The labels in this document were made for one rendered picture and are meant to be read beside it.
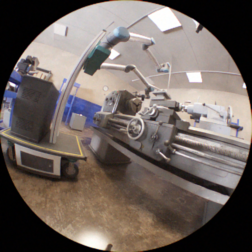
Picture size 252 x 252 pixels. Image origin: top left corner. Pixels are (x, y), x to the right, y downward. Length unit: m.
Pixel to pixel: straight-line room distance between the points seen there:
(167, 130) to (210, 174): 0.53
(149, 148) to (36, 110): 0.99
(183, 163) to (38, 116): 1.24
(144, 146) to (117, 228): 0.72
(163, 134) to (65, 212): 0.94
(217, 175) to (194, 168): 0.23
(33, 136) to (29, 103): 0.27
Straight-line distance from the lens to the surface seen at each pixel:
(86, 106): 4.73
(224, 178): 0.88
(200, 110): 1.04
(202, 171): 0.83
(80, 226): 0.73
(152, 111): 0.73
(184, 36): 3.04
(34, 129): 0.87
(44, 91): 0.83
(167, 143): 0.55
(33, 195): 0.87
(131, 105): 1.50
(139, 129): 0.79
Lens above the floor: 0.68
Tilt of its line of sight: level
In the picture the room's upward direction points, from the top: 17 degrees clockwise
